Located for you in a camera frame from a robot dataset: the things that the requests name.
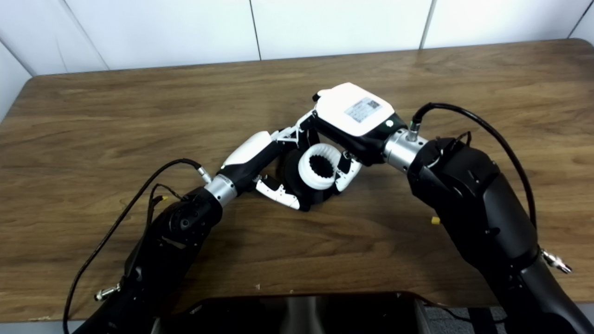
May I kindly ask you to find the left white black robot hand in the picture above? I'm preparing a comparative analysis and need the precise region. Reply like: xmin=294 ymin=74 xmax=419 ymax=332
xmin=218 ymin=123 xmax=311 ymax=212

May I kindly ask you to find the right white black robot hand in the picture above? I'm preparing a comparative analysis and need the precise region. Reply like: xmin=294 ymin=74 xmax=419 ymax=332
xmin=297 ymin=83 xmax=409 ymax=193

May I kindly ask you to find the round black part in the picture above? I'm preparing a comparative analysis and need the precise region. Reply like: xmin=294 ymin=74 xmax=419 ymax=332
xmin=276 ymin=148 xmax=342 ymax=209

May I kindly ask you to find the white ribbed ring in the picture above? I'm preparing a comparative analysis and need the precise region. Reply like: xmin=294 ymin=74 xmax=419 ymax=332
xmin=298 ymin=143 xmax=344 ymax=190

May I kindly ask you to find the black glossy robot torso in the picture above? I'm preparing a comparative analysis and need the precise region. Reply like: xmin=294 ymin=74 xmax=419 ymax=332
xmin=153 ymin=292 xmax=434 ymax=334

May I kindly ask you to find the black table foot bar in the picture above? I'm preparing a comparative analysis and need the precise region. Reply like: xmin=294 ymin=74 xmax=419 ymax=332
xmin=466 ymin=307 xmax=495 ymax=334

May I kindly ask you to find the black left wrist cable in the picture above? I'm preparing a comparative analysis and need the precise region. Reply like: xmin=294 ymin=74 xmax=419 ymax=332
xmin=63 ymin=159 xmax=212 ymax=334

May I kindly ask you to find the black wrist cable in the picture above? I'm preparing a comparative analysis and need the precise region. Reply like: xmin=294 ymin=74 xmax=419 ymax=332
xmin=63 ymin=159 xmax=212 ymax=334
xmin=407 ymin=103 xmax=537 ymax=228

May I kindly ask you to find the left thin wire yellow tip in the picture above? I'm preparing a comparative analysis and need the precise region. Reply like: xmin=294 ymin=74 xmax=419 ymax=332
xmin=146 ymin=184 xmax=186 ymax=228

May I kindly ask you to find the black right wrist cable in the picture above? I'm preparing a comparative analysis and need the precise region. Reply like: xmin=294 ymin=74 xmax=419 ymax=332
xmin=407 ymin=103 xmax=537 ymax=228

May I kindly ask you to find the right thin black wire loop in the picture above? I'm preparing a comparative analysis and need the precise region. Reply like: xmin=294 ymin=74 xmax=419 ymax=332
xmin=436 ymin=131 xmax=472 ymax=149

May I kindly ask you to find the thin black hanging cable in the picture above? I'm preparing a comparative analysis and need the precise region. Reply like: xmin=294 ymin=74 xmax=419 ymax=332
xmin=429 ymin=302 xmax=509 ymax=323

